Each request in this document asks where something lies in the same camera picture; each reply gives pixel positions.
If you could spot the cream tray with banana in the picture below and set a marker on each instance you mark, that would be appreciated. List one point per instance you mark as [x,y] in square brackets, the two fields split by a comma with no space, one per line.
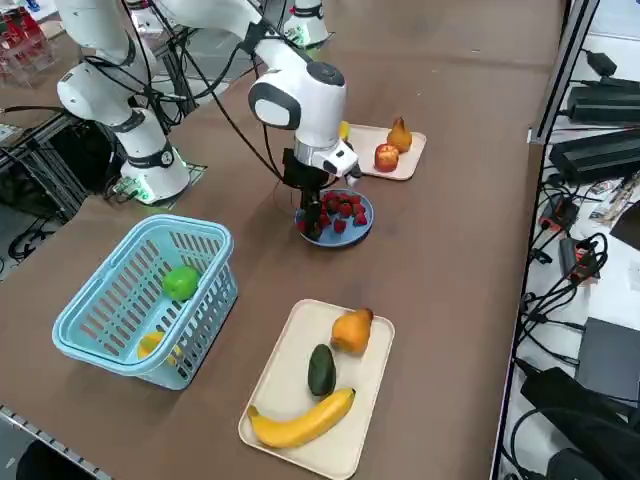
[300,350]

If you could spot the light blue plastic basket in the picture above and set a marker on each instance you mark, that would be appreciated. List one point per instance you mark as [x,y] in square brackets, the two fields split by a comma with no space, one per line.
[95,325]

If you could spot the clear rack with red items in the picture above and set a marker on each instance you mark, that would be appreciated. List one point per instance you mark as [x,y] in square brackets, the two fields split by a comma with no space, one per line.
[25,50]

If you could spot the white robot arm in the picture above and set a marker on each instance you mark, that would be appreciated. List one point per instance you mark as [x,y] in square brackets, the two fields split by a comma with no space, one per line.
[307,25]
[305,95]

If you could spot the small brownish pear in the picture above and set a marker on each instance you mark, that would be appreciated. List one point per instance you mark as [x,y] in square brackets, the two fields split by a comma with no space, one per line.
[400,136]

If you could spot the grey flat box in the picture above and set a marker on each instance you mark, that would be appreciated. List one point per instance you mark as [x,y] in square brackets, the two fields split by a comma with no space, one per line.
[610,357]

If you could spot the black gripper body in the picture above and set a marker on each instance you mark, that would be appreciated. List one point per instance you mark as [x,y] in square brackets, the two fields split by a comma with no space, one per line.
[307,177]

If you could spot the green apple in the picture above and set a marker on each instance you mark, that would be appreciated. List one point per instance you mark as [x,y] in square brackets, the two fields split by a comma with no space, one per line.
[181,283]

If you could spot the dark red strawberry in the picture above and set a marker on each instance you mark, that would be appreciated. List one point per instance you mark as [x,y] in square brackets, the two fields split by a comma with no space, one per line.
[327,219]
[345,210]

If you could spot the orange yellow fruit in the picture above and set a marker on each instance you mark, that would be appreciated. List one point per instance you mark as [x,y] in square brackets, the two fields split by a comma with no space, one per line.
[150,345]

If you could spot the small black adapter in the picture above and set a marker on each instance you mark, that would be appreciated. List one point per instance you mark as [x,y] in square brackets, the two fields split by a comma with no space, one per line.
[601,62]

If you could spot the yellow starfruit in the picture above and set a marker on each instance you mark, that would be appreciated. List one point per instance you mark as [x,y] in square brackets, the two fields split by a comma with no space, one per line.
[344,130]

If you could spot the black orange power device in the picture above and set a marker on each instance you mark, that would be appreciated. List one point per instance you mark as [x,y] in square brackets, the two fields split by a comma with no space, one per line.
[580,260]
[560,212]

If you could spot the cream tray with apple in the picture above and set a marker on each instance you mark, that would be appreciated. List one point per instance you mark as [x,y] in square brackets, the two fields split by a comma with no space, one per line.
[400,172]

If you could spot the large orange pear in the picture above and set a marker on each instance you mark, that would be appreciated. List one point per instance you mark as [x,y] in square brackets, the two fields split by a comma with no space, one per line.
[351,332]

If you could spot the red apple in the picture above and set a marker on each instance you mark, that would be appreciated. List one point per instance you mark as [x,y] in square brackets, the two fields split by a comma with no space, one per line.
[386,157]

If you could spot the black power brick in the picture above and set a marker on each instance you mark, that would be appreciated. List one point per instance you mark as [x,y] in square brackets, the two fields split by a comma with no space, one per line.
[605,105]
[595,157]

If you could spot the yellow banana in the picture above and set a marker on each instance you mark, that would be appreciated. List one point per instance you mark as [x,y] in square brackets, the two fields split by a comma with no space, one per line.
[300,425]

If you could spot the dark green avocado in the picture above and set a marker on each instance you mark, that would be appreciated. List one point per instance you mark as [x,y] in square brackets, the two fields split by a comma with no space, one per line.
[321,372]

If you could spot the aluminium frame post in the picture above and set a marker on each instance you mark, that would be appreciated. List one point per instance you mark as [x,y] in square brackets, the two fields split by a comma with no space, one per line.
[562,70]

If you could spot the blue round plate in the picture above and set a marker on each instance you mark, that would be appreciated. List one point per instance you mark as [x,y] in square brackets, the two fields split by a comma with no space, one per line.
[350,234]

